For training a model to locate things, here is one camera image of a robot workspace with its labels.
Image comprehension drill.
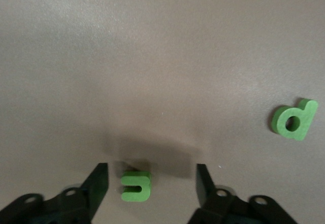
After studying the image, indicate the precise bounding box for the green letter p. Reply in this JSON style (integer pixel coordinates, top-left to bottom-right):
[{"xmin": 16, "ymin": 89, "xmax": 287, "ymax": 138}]
[{"xmin": 270, "ymin": 98, "xmax": 319, "ymax": 142}]

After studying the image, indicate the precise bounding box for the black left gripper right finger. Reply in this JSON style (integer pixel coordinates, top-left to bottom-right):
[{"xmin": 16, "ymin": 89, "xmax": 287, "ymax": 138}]
[{"xmin": 187, "ymin": 163, "xmax": 298, "ymax": 224}]

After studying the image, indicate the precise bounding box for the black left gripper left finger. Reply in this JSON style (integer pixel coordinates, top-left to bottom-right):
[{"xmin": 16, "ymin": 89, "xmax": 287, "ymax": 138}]
[{"xmin": 0, "ymin": 163, "xmax": 109, "ymax": 224}]

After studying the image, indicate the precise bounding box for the green letter c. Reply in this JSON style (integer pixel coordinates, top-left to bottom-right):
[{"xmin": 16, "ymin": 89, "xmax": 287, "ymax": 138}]
[{"xmin": 120, "ymin": 171, "xmax": 152, "ymax": 202}]

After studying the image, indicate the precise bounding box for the brown table mat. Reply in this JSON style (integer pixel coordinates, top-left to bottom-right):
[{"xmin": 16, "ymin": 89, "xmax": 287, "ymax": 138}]
[{"xmin": 0, "ymin": 0, "xmax": 325, "ymax": 224}]

